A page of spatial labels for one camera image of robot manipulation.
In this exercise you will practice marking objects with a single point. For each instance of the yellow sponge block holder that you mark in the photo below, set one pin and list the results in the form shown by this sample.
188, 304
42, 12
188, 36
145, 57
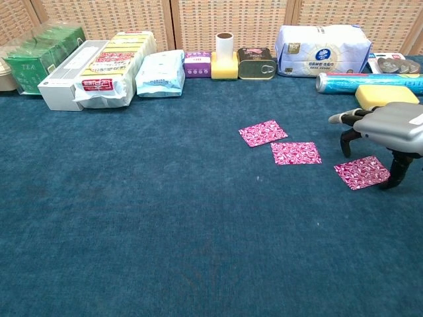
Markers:
224, 71

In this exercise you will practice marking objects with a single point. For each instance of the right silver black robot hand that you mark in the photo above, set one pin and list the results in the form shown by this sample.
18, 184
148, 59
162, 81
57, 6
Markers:
390, 125

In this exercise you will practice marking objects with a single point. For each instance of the white lavender tissue pack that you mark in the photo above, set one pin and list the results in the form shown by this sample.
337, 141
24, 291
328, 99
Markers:
324, 53

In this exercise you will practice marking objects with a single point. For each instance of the white roll cardboard core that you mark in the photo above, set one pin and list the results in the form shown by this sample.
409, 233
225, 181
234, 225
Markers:
224, 48

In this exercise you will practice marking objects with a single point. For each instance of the yellow sponge green scourer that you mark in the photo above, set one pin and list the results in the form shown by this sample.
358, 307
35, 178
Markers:
383, 94

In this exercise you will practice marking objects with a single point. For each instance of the clear box green tea bags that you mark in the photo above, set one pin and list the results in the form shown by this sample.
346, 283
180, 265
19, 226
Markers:
26, 72

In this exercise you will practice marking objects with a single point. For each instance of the small purple box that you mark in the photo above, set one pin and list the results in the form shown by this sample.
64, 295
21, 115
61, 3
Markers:
197, 67

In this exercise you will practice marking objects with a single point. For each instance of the woven bamboo folding screen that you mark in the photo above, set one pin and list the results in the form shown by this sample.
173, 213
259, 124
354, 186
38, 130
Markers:
231, 23

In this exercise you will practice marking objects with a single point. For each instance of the long white cardboard box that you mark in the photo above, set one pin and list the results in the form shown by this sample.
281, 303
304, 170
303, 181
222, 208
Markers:
59, 89

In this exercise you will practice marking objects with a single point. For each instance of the pink patterned cloth square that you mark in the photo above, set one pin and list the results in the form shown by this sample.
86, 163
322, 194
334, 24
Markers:
361, 173

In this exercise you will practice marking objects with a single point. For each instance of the teal carpet table cover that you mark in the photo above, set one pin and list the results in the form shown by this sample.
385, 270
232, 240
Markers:
165, 214

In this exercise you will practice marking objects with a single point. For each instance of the beige lidded lunch box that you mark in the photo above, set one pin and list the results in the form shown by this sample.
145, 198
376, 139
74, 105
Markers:
6, 77

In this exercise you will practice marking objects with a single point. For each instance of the black gold luncheon meat can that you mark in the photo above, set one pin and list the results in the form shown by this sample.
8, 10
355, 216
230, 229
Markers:
254, 67

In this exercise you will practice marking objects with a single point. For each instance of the light blue wet wipes pack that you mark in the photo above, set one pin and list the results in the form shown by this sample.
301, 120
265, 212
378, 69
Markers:
160, 74

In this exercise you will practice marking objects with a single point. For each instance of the blue cling film roll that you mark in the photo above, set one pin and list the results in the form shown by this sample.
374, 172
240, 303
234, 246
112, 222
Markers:
340, 84

